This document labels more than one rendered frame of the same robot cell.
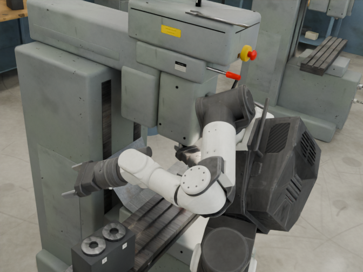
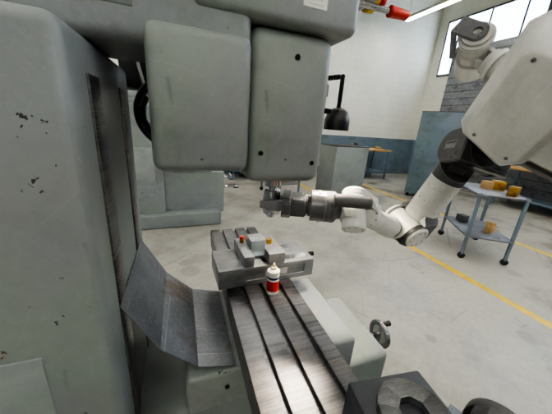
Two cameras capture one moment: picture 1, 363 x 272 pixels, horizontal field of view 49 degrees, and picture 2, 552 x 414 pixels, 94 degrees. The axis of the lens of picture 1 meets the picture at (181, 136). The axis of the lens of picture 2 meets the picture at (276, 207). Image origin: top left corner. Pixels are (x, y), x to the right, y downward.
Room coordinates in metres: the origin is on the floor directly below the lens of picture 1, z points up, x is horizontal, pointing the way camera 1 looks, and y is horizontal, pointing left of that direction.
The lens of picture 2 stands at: (1.12, 0.53, 1.45)
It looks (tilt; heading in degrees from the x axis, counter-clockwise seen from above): 18 degrees down; 309
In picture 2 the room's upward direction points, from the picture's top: 4 degrees clockwise
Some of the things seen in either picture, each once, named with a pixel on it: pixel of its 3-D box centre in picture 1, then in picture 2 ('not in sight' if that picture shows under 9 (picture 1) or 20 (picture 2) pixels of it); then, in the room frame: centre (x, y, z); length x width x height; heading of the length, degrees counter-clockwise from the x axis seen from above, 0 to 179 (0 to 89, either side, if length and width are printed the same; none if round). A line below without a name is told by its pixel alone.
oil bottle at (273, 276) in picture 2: not in sight; (273, 277); (1.56, -0.04, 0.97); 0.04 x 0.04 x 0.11
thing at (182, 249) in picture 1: (175, 220); (263, 329); (1.57, -0.01, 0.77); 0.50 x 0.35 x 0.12; 60
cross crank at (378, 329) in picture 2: not in sight; (372, 335); (1.31, -0.44, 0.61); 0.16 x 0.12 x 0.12; 60
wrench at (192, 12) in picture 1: (217, 18); not in sight; (1.38, -0.08, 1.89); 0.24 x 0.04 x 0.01; 58
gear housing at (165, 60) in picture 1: (183, 54); (266, 13); (1.59, 0.02, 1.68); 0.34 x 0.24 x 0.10; 60
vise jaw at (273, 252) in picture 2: not in sight; (269, 248); (1.66, -0.13, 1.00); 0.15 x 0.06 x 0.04; 152
